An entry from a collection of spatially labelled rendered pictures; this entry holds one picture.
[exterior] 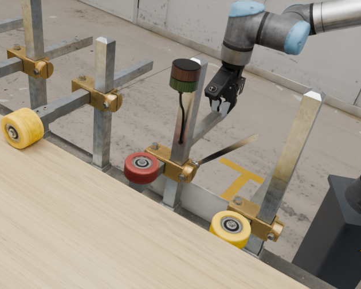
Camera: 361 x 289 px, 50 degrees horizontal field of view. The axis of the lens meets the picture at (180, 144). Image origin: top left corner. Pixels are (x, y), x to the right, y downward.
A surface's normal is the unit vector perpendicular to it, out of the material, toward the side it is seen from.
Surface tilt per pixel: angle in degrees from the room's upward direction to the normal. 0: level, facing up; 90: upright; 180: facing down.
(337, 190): 0
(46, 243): 0
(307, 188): 0
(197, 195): 90
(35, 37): 90
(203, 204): 90
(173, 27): 90
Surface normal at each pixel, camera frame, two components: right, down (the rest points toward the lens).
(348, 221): 0.15, -0.80
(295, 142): -0.52, 0.44
